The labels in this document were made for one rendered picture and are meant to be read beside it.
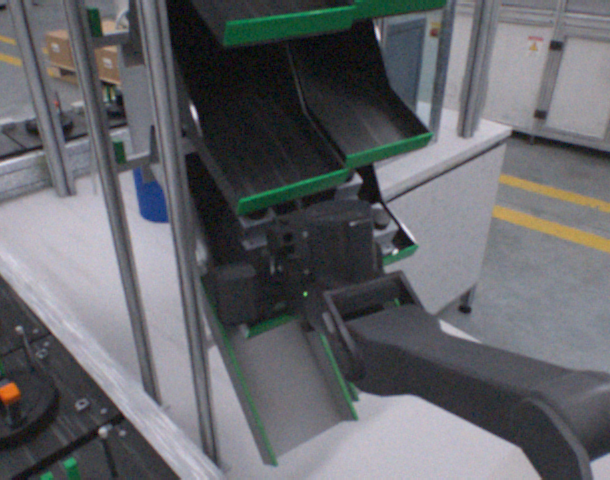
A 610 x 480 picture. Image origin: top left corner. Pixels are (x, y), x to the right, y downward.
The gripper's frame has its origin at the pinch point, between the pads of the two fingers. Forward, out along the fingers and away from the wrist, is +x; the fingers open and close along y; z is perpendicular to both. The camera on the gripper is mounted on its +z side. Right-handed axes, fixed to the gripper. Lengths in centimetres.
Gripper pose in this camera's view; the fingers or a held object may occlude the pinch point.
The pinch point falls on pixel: (284, 266)
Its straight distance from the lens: 65.0
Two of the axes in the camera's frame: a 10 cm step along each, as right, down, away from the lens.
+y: -9.1, 1.6, -3.9
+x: -4.2, -2.6, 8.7
